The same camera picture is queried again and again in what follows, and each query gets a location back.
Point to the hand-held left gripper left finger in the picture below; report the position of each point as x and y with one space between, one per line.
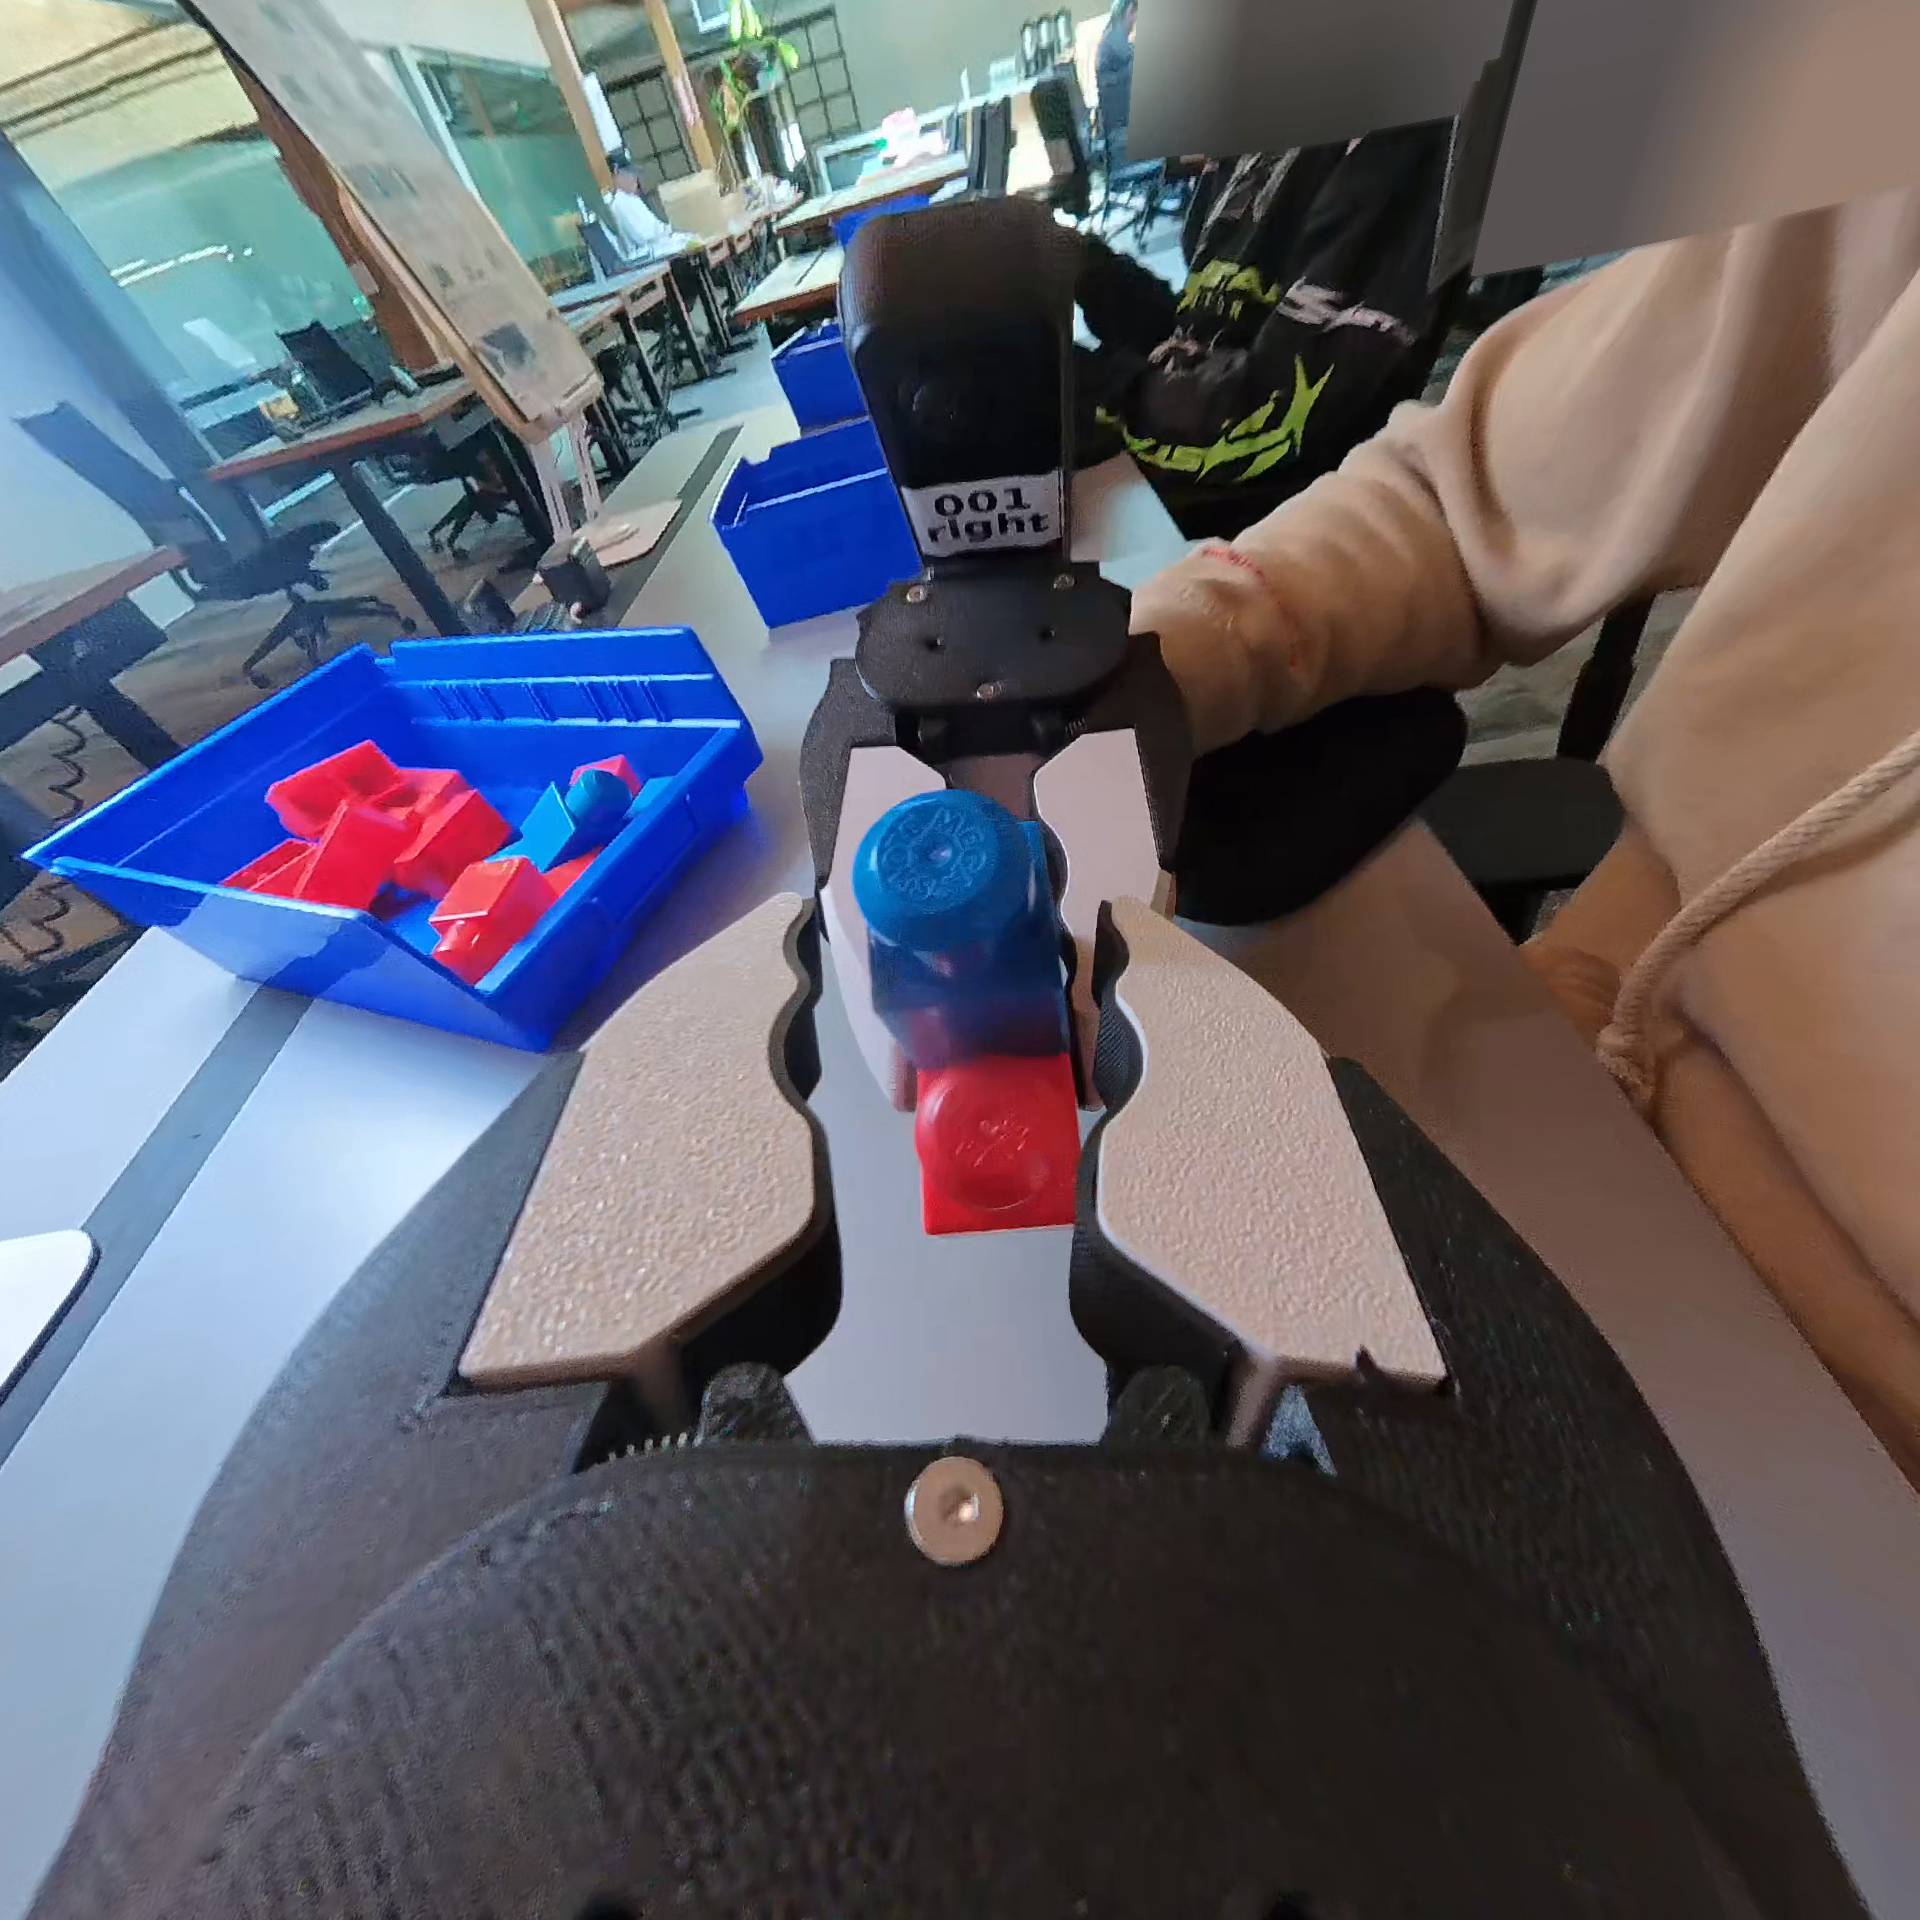
660 1184

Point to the black office chair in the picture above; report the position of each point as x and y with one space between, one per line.
149 480

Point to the wooden easel board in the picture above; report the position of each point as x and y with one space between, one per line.
421 196

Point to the person's right forearm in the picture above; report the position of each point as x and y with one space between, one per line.
1499 494

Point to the small black device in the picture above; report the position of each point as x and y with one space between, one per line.
573 582

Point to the wooden desk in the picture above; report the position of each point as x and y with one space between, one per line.
90 579
360 435

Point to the black armrest pad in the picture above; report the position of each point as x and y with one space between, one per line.
1320 811

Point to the green potted plant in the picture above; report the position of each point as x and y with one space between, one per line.
756 61

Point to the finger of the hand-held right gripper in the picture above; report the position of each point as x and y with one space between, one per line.
1101 811
885 782

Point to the red mega block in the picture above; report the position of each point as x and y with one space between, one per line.
989 1149

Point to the blue mega block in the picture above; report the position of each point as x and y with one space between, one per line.
938 879
552 829

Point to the white document stand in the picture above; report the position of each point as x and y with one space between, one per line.
37 1291

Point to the cluster of red mega blocks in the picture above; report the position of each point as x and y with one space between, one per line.
481 901

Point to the black garment green print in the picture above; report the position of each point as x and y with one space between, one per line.
1289 301

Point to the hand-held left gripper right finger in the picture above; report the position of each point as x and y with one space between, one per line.
1260 1201

